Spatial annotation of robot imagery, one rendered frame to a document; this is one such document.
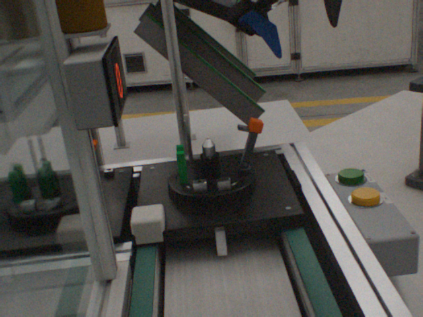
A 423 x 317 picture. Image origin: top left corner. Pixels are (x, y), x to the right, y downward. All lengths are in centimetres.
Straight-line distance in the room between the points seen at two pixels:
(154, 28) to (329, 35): 401
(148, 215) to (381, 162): 59
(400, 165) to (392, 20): 390
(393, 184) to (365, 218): 33
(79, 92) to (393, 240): 43
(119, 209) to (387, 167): 58
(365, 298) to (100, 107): 34
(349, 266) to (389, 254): 8
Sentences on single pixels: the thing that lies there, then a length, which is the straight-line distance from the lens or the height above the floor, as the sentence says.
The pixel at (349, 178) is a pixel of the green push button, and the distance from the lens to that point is 85.
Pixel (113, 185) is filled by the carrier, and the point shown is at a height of 97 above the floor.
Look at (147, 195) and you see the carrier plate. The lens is 85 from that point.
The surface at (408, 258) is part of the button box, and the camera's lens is 75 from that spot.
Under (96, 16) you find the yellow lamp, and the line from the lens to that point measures 57.
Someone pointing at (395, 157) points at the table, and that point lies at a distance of 121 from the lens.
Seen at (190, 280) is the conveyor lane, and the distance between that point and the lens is 74.
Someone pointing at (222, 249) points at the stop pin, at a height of 94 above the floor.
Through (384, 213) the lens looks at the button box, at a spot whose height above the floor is 96.
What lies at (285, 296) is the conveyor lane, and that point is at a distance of 69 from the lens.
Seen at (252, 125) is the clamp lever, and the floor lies 107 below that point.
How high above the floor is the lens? 134
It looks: 23 degrees down
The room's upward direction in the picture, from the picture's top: 7 degrees counter-clockwise
